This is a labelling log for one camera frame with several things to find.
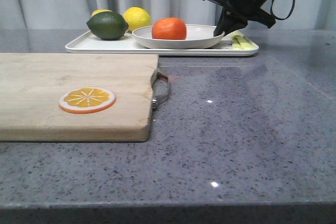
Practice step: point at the metal cutting board handle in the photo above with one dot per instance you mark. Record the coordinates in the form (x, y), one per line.
(162, 88)

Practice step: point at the wooden cutting board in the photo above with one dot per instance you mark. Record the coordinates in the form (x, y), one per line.
(33, 83)

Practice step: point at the yellow lemon left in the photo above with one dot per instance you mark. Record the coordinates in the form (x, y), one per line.
(97, 11)

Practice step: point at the yellow lemon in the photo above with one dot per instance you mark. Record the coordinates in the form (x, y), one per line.
(137, 17)
(97, 11)

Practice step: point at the yellow lemon right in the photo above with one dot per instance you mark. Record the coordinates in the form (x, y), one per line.
(137, 17)

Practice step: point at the orange slice toy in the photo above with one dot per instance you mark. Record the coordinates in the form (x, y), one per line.
(87, 100)

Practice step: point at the yellow plastic fork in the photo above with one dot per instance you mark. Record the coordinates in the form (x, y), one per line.
(239, 42)

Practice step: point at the orange mandarin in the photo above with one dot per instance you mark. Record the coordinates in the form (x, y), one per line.
(171, 28)

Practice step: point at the dark green lime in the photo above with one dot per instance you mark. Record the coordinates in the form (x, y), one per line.
(108, 25)

